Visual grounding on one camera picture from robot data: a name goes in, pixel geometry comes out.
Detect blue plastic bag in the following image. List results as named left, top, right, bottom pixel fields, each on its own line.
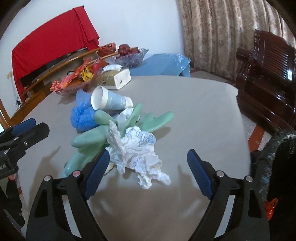
left=70, top=89, right=99, bottom=132

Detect blue white paper cup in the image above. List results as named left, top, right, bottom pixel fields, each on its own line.
left=91, top=86, right=134, bottom=110

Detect white paper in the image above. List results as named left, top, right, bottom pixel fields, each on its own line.
left=105, top=124, right=171, bottom=189

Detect green rubber glove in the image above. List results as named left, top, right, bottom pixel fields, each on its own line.
left=93, top=103, right=174, bottom=136

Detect black trash bin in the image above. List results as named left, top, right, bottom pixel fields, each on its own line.
left=250, top=128, right=296, bottom=223

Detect wooden TV cabinet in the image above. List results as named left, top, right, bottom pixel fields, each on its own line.
left=9, top=47, right=139, bottom=126

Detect red snack packets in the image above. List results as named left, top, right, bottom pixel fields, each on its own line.
left=61, top=58, right=103, bottom=89

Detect glass snack bowl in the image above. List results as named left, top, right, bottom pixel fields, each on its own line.
left=50, top=71, right=95, bottom=95

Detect gold white tissue box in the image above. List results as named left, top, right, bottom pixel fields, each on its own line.
left=95, top=64, right=132, bottom=90

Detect red cloth cover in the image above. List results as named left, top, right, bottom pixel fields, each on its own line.
left=11, top=6, right=99, bottom=95

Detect red ornament basket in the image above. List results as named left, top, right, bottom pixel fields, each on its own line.
left=97, top=43, right=116, bottom=57

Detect glass fruit bowl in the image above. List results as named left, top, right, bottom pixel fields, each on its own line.
left=105, top=48, right=149, bottom=68

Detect red apples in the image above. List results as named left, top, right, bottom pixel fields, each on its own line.
left=118, top=44, right=140, bottom=56

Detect dark wooden armchair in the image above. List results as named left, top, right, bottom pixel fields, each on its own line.
left=235, top=30, right=295, bottom=132

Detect blue covered stool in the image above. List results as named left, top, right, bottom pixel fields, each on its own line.
left=130, top=54, right=191, bottom=77

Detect floral beige curtain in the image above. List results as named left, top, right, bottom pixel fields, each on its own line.
left=178, top=0, right=295, bottom=80

